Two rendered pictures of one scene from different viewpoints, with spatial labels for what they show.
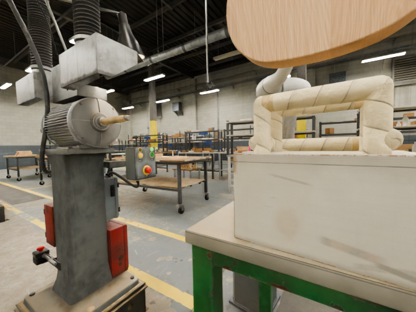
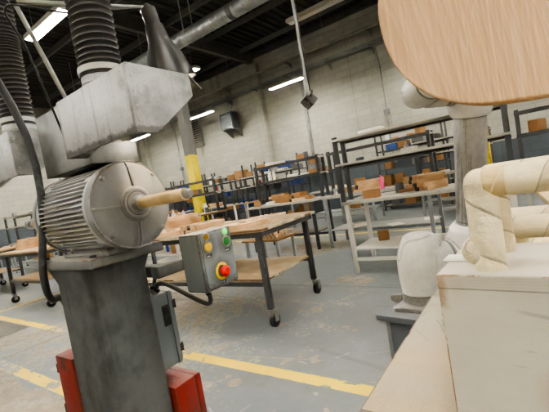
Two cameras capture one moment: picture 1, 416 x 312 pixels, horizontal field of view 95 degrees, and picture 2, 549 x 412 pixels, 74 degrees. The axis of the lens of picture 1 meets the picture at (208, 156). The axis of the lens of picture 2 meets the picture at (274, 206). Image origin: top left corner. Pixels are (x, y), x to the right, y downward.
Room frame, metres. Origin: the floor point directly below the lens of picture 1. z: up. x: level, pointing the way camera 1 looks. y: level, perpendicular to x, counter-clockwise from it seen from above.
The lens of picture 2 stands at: (-0.03, 0.09, 1.23)
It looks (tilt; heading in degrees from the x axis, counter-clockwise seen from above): 3 degrees down; 4
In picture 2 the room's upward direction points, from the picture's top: 10 degrees counter-clockwise
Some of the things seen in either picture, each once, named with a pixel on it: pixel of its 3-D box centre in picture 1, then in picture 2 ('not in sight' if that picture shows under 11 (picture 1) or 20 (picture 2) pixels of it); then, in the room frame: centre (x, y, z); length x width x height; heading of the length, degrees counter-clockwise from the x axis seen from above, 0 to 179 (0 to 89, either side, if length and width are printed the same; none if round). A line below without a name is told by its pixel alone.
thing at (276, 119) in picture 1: (274, 130); (496, 213); (0.44, -0.15, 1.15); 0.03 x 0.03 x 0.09
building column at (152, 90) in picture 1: (153, 113); (188, 141); (10.77, 3.02, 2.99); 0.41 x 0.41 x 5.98; 58
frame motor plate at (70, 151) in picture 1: (77, 150); (98, 254); (1.11, 0.76, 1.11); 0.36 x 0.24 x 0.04; 58
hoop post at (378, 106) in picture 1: (377, 121); not in sight; (0.27, -0.24, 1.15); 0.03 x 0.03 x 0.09
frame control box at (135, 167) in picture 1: (130, 167); (192, 268); (1.24, 0.50, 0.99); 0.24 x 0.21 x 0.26; 58
